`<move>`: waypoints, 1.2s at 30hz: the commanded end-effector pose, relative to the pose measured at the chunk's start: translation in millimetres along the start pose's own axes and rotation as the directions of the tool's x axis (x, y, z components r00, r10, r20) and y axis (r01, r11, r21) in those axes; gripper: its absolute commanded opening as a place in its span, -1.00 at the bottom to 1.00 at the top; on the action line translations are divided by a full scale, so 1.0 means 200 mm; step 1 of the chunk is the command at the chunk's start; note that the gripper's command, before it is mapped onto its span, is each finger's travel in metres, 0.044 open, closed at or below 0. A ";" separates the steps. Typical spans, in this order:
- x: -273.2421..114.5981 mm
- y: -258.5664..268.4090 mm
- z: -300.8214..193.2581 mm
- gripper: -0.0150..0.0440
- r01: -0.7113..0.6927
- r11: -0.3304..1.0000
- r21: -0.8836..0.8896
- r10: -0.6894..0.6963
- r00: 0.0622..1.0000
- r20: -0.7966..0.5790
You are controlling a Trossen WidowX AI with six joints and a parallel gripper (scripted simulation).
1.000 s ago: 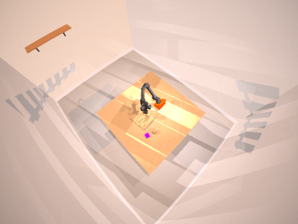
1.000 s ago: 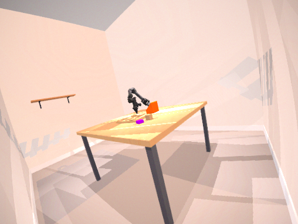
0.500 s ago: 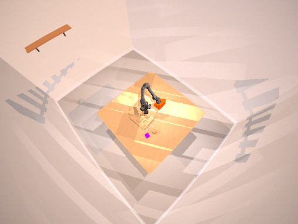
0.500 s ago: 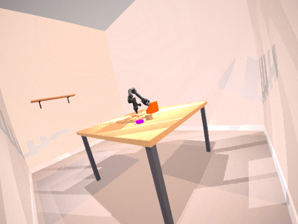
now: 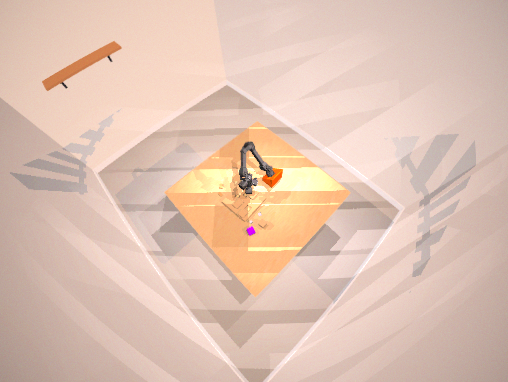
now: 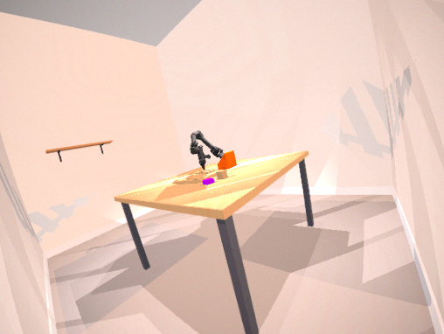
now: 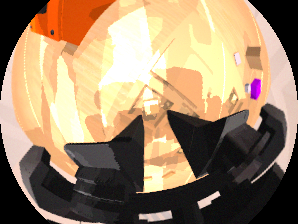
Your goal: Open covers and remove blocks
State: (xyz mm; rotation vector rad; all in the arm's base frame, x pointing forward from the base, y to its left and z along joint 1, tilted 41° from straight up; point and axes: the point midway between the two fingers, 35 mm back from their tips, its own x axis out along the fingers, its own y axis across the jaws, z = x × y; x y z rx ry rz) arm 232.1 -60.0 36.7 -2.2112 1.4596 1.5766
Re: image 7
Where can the purple block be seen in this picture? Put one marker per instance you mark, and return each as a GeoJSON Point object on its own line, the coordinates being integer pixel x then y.
{"type": "Point", "coordinates": [255, 88]}

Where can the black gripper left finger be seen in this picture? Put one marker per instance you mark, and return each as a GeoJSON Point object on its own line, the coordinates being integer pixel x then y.
{"type": "Point", "coordinates": [125, 153]}

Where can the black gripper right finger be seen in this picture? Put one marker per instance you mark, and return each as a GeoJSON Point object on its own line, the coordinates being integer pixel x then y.
{"type": "Point", "coordinates": [200, 139]}

